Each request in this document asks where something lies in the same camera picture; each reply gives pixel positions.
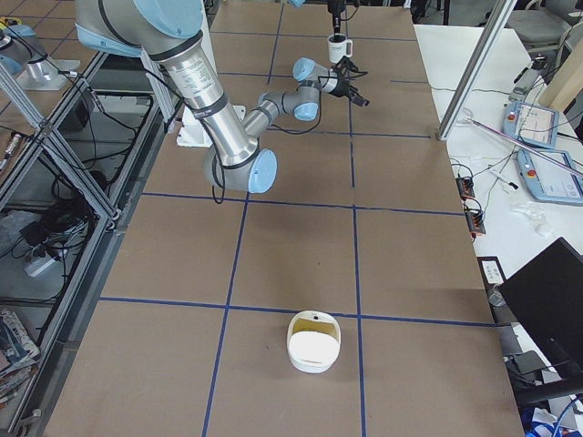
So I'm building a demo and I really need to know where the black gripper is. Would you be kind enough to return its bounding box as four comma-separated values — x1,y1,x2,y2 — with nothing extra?
327,56,370,107
327,0,346,38

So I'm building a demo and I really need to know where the white ribbed mug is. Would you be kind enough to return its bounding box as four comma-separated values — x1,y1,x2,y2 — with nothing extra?
327,34,353,64

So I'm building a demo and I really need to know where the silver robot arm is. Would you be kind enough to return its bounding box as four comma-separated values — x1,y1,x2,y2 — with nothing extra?
76,0,370,193
284,1,346,36

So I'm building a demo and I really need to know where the orange circuit board upper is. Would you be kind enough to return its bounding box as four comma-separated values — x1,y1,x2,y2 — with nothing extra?
455,176,476,200

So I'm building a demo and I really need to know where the orange circuit board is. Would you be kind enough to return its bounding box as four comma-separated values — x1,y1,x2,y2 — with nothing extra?
464,208,486,239
455,176,476,200

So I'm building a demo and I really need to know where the black marker pen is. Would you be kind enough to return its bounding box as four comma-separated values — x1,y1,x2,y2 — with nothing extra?
487,169,519,190

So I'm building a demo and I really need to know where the orange circuit board lower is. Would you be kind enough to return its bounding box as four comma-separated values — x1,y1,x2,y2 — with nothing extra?
464,208,486,239

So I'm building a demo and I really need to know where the upper teach pendant tablet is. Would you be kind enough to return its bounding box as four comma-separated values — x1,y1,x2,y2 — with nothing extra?
502,101,559,149

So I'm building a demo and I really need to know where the teach pendant tablet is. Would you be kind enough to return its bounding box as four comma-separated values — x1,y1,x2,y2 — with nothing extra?
502,101,559,149
517,150,582,206

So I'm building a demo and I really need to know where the silver reacher grabber stick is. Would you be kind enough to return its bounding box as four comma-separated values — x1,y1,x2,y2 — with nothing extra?
462,116,583,177

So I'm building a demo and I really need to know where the lower teach pendant tablet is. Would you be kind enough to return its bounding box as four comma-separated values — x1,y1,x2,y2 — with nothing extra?
517,150,582,206

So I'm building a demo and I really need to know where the white label card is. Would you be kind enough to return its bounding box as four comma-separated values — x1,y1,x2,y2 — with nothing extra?
477,256,506,289

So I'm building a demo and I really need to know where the cream basket container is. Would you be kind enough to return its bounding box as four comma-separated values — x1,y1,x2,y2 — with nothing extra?
286,310,342,374

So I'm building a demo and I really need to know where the black laptop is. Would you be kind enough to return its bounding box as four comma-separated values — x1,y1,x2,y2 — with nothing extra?
499,238,582,378

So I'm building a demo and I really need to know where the white power strip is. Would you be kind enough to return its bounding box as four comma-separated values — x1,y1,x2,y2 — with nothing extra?
24,256,58,278

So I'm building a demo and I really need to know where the stack of books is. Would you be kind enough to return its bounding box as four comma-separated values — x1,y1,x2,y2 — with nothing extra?
1,307,41,407

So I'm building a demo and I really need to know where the aluminium frame post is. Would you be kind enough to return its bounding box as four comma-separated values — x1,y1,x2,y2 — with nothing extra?
437,0,517,141

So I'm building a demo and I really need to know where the white camera pole with base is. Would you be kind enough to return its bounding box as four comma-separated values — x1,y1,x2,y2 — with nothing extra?
177,104,245,148

